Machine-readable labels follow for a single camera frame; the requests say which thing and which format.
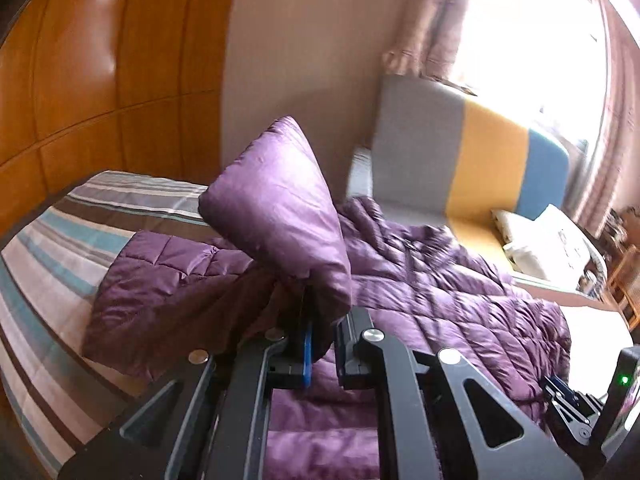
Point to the wooden chair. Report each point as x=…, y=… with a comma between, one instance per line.
x=625, y=285

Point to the cluttered wooden shelf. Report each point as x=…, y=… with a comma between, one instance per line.
x=617, y=225

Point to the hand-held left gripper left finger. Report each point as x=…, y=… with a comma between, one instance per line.
x=306, y=355

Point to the striped bed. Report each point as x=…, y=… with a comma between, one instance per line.
x=50, y=270

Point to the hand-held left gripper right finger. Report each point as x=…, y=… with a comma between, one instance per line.
x=350, y=355

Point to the gray yellow blue sofa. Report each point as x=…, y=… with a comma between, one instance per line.
x=425, y=150

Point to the white printed pillow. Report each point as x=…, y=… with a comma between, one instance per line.
x=545, y=240

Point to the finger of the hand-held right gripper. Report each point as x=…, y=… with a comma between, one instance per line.
x=562, y=390

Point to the purple quilted down jacket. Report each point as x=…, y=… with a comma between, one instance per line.
x=425, y=300

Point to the bright window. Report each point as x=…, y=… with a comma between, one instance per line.
x=530, y=50

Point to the pink patterned curtain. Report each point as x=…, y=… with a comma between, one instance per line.
x=430, y=15
x=617, y=125

